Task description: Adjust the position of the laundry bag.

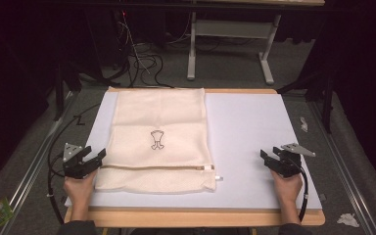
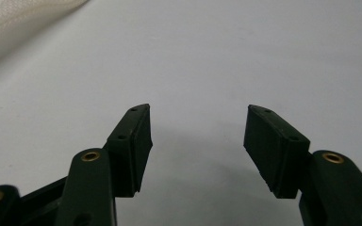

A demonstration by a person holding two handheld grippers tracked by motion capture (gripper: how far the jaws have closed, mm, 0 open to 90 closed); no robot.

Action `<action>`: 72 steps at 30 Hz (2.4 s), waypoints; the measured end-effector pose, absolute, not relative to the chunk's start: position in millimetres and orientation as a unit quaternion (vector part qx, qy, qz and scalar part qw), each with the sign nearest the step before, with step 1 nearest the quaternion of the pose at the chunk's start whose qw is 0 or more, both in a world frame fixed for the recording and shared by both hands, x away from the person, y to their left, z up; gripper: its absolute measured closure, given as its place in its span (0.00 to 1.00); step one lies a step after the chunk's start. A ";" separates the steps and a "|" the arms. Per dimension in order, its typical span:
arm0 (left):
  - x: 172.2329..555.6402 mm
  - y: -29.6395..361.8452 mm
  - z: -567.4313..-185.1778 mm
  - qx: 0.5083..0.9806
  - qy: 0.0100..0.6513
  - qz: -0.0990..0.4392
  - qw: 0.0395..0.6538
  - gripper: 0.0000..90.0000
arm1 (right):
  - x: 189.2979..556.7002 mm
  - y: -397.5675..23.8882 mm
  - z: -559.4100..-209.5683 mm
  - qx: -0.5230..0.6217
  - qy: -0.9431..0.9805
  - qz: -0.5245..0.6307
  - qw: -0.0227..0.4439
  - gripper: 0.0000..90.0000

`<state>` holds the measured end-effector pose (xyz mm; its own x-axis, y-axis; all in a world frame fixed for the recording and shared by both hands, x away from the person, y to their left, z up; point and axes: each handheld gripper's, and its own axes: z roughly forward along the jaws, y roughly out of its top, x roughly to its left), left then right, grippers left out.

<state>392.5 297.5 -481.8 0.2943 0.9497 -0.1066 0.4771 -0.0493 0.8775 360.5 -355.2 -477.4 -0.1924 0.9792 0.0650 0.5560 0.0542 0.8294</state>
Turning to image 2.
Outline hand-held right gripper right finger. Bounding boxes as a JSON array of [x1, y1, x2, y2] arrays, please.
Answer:
[[243, 104, 362, 226]]

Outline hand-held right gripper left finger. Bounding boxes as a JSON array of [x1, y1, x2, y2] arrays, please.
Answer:
[[55, 104, 154, 226]]

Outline cream zippered cloth cover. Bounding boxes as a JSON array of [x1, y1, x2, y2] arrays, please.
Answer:
[[0, 0, 91, 74]]

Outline white table sheet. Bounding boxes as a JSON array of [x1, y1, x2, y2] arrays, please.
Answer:
[[0, 0, 362, 226]]

